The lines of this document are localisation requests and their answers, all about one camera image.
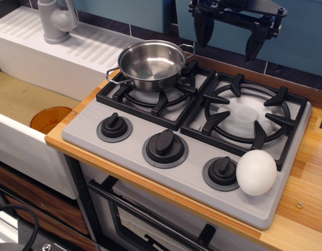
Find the orange sink drain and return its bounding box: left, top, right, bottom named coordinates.
left=30, top=106, right=72, bottom=134

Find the white toy sink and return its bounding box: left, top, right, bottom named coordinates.
left=0, top=7, right=138, bottom=199

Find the black braided cable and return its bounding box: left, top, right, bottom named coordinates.
left=0, top=204, right=39, bottom=251

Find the grey toy faucet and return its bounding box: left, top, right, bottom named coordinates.
left=38, top=0, right=78, bottom=44

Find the black left stove knob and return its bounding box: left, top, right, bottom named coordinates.
left=96, top=112, right=133, bottom=143

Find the black oven door handle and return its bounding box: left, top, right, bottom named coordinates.
left=87, top=176, right=216, bottom=250

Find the grey toy stove top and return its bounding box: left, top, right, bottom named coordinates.
left=61, top=60, right=313, bottom=231

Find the black stove knob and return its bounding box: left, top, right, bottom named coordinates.
left=96, top=112, right=133, bottom=143
left=202, top=156, right=239, bottom=192
left=142, top=129, right=189, bottom=169

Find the black left burner grate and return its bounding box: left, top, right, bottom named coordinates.
left=96, top=61, right=216, bottom=131

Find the wooden drawer front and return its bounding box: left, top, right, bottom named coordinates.
left=0, top=162, right=97, bottom=250

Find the black right burner grate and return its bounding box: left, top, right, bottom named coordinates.
left=180, top=73, right=312, bottom=171

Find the black burner grate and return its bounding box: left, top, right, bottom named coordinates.
left=96, top=61, right=216, bottom=131
left=180, top=73, right=312, bottom=171

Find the stainless steel pot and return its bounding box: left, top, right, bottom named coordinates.
left=106, top=40, right=196, bottom=92

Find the black right stove knob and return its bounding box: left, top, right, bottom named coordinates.
left=202, top=156, right=239, bottom=192

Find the black middle stove knob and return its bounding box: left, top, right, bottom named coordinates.
left=142, top=129, right=189, bottom=169

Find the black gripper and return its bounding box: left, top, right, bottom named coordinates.
left=189, top=1, right=288, bottom=62

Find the toy oven door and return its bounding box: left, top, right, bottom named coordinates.
left=80, top=163, right=264, bottom=250

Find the white egg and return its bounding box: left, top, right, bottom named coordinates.
left=236, top=150, right=277, bottom=196

